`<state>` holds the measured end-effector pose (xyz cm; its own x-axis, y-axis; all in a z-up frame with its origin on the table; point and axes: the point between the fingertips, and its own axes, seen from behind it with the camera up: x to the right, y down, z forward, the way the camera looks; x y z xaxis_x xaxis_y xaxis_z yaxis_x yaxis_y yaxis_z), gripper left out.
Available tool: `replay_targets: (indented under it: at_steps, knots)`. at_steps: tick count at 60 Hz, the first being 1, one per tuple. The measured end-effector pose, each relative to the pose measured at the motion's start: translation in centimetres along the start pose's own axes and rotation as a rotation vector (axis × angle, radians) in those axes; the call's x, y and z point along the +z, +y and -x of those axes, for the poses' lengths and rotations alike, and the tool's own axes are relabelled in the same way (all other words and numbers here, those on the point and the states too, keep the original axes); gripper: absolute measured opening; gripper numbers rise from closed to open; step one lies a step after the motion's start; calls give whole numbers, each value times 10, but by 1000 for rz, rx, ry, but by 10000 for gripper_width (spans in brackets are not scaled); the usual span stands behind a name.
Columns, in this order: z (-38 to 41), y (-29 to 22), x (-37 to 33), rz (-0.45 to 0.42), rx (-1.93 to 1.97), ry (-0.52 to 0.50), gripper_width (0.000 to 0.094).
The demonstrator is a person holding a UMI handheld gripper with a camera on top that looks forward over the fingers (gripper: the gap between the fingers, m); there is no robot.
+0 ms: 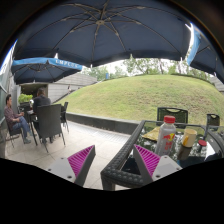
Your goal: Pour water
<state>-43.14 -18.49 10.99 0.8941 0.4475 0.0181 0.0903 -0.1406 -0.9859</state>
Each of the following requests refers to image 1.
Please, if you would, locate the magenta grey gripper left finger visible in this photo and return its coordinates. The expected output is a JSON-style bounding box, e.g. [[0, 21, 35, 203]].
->
[[47, 145, 96, 186]]

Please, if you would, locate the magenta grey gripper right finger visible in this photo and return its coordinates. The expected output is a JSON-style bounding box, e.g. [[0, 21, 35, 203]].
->
[[133, 145, 182, 185]]

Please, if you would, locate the dark wicker glass-top table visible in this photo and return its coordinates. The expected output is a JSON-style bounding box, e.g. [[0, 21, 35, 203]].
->
[[101, 120, 224, 191]]

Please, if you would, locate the yellow cloth on table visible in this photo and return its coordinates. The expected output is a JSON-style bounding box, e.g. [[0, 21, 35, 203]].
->
[[143, 127, 160, 141]]

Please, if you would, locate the plastic bottle with red cap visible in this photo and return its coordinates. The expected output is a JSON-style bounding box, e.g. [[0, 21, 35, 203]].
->
[[155, 115, 176, 156]]

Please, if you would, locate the yellow cup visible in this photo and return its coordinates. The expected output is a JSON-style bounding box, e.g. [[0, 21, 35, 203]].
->
[[182, 128, 197, 147]]

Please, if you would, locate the small bottle with red cap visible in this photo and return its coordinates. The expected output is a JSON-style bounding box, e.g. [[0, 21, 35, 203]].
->
[[198, 140, 207, 157]]

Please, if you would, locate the dark wicker chair near people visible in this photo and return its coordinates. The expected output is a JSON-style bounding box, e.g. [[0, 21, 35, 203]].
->
[[36, 104, 63, 144]]

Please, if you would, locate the dark chair far left group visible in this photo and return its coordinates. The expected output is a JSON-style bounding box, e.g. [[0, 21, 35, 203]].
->
[[60, 102, 69, 132]]

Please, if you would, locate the dark chair behind table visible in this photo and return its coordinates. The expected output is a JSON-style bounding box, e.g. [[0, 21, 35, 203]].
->
[[157, 107, 188, 123]]

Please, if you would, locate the chair under seated man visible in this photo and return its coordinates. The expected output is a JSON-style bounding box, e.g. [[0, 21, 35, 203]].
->
[[7, 125, 23, 148]]

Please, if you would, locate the dark outdoor table left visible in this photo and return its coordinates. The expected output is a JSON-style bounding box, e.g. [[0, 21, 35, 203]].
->
[[26, 110, 38, 146]]

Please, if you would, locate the dark chair far right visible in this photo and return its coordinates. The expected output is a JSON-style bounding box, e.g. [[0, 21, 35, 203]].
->
[[207, 113, 220, 126]]

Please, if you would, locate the seated person in black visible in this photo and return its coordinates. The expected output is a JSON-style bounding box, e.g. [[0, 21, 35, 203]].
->
[[33, 88, 51, 113]]

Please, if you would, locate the seated man in maroon shirt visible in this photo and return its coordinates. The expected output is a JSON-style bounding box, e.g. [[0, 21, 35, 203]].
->
[[4, 94, 31, 144]]

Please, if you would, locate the blue patio umbrella left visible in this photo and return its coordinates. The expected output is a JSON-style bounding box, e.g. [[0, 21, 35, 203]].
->
[[11, 57, 82, 84]]

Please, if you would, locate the navy patio umbrella right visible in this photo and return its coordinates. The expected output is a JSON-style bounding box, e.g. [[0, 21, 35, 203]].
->
[[187, 26, 224, 84]]

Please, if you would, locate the large navy patio umbrella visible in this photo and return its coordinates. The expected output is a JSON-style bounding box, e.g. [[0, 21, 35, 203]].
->
[[14, 0, 191, 67]]

